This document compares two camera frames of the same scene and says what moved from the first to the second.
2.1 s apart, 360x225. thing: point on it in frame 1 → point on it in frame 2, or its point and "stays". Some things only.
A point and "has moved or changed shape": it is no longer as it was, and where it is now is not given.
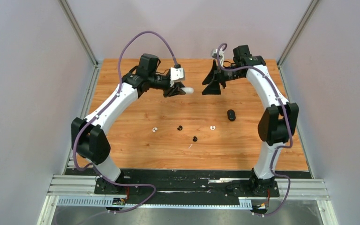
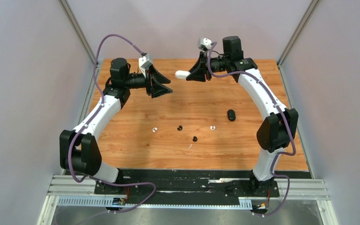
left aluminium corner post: [82, 38] stays
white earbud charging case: [188, 90] has moved or changed shape
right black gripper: [213, 78] → [198, 73]
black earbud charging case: [231, 115] stays
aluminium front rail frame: [79, 191] stays
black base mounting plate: [164, 185] stays
